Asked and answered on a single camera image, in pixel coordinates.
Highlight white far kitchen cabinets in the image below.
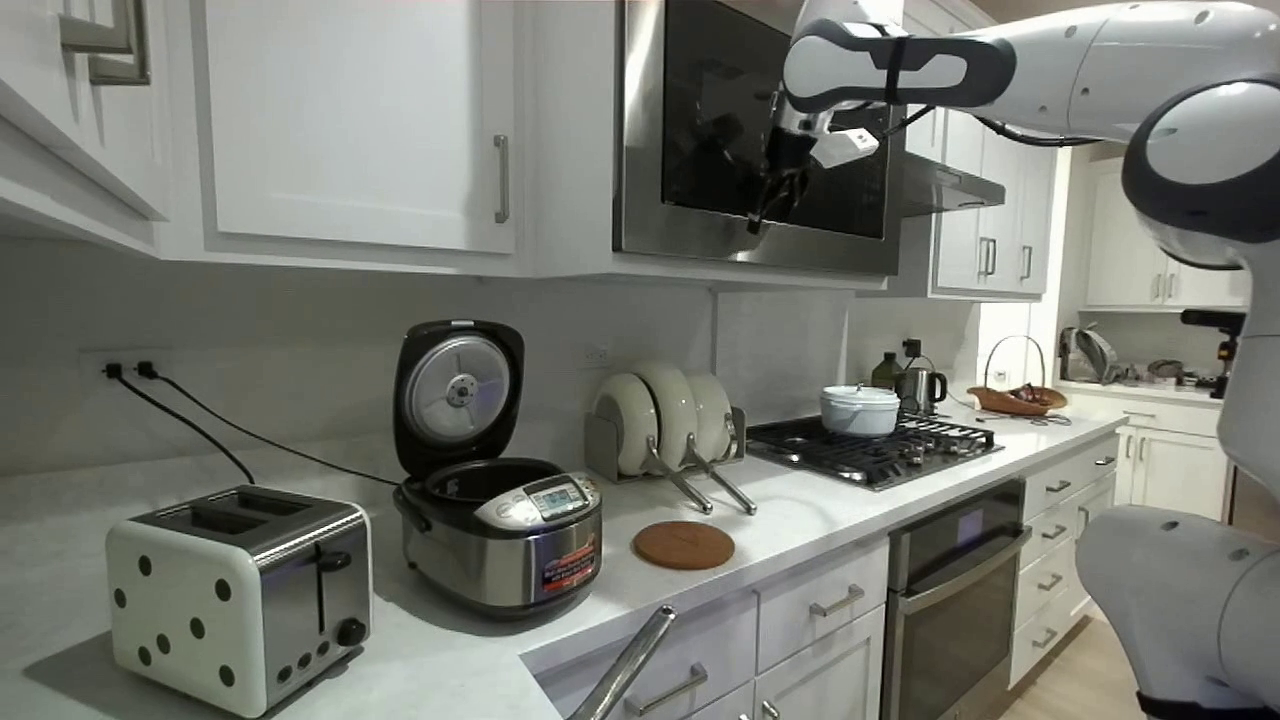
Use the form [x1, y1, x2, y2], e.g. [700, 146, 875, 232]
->
[916, 103, 1255, 524]

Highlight stainless steel microwave body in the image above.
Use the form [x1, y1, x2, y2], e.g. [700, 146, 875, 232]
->
[616, 0, 902, 276]

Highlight white lower cabinet drawers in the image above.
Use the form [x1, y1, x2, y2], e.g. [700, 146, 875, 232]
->
[524, 422, 1115, 720]

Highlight dark electric kettle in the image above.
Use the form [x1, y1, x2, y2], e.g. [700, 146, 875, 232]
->
[895, 340, 949, 422]

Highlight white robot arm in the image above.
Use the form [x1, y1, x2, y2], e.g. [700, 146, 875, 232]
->
[763, 0, 1280, 720]

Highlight black cooker power cable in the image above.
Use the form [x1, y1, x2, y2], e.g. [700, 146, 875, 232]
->
[132, 357, 403, 494]

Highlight white pot on stove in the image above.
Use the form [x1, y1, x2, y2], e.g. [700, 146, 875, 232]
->
[821, 383, 902, 437]

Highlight round cork trivet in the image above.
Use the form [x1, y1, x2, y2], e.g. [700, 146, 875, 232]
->
[632, 520, 737, 572]

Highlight wicker basket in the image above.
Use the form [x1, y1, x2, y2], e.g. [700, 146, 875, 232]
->
[968, 336, 1069, 422]

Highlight black gas stovetop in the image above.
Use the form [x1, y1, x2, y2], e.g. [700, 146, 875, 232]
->
[750, 418, 996, 489]

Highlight black microwave door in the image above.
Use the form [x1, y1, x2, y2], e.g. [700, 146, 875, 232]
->
[662, 0, 885, 238]

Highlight white polka dot toaster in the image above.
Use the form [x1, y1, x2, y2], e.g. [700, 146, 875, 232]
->
[105, 485, 373, 718]

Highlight stainless steel oven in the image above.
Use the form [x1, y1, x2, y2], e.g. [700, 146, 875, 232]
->
[882, 482, 1028, 720]

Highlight black toaster power cable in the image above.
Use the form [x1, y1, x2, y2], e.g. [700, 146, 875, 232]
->
[102, 357, 262, 489]

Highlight metal pan rack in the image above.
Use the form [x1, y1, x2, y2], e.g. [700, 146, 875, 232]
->
[725, 410, 750, 460]

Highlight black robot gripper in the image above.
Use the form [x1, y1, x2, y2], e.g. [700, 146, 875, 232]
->
[746, 91, 882, 238]

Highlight cream frying pan back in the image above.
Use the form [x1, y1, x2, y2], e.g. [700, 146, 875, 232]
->
[638, 362, 755, 516]

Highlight range hood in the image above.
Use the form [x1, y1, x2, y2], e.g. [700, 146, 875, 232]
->
[895, 151, 1004, 216]

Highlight silver rice cooker open lid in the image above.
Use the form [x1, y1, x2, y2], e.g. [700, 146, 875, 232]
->
[394, 322, 605, 618]

